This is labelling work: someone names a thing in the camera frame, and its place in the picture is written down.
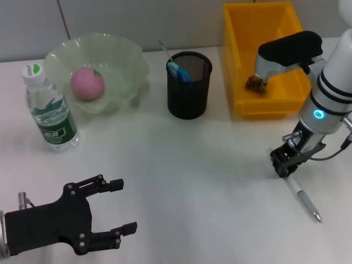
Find green plastic wrapper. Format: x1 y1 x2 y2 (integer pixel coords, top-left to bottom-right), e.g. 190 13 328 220
245 75 269 96

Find arm wrist cable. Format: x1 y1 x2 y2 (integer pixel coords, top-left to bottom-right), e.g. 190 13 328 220
17 191 37 210
282 115 352 162

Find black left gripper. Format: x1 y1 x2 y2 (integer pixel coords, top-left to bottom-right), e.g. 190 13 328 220
4 174 138 256

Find black mesh pen holder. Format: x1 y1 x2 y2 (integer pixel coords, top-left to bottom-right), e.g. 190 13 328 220
166 51 213 120

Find blue capped scissors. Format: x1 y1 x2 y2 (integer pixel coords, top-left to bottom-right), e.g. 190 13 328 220
167 61 193 84

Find clear green-label water bottle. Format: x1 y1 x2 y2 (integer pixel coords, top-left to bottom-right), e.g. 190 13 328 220
21 62 81 153

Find right arm wrist cable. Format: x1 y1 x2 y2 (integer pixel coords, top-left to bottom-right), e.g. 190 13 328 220
282 115 352 162

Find yellow plastic bin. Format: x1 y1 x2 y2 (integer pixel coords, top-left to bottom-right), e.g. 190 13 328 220
222 2 314 121

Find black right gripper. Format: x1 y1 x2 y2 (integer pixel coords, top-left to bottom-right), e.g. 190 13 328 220
269 123 328 179

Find pale green wavy fruit bowl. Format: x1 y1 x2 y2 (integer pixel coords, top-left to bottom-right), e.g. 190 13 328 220
43 32 151 115

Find grey mechanical pen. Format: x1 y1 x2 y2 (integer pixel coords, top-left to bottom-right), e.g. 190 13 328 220
285 175 322 223

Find clear plastic ruler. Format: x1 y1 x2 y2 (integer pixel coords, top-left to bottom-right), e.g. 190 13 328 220
158 40 174 63

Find pink toy peach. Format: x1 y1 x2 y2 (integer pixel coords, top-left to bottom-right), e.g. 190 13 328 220
70 66 105 102

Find left arm wrist cable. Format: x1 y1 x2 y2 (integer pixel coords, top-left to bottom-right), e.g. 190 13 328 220
17 191 37 210

